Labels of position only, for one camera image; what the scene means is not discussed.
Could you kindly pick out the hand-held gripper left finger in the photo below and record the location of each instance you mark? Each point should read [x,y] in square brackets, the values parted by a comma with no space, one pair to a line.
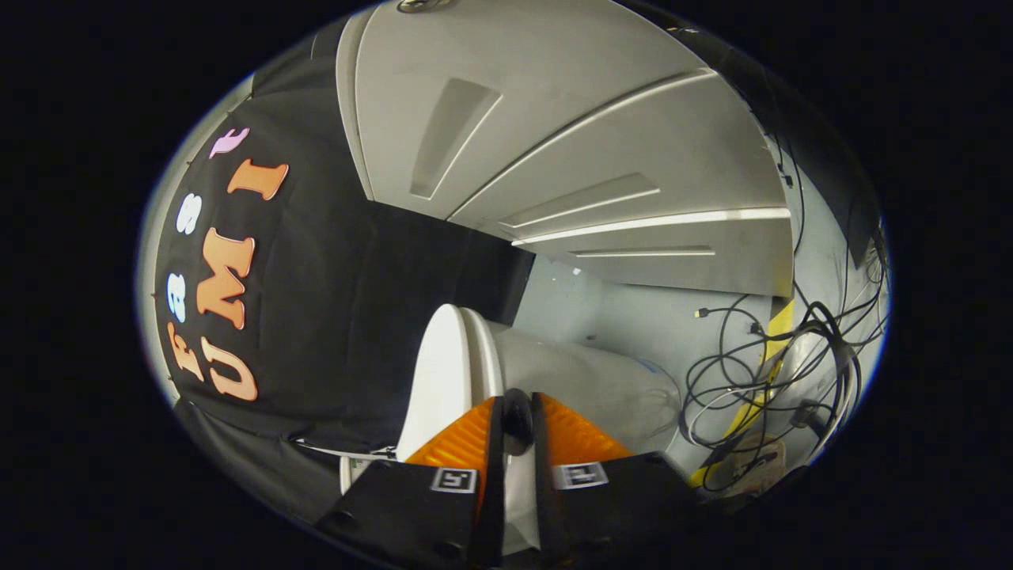
[492,491]

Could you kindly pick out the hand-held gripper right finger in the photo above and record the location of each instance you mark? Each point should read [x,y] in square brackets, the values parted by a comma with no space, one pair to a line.
[548,491]

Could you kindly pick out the white toilet lid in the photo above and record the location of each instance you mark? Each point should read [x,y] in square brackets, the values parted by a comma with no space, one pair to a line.
[435,380]

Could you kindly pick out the white toilet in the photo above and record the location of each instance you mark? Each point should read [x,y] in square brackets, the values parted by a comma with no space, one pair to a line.
[586,388]

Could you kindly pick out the black backdrop cloth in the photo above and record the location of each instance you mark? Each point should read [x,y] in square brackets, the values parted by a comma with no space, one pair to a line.
[340,317]

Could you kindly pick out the yellow floor tape strip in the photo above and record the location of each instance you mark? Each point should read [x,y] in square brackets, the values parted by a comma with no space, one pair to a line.
[779,324]

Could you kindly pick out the white drawer cabinet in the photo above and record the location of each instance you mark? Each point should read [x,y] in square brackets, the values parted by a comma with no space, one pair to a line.
[570,95]

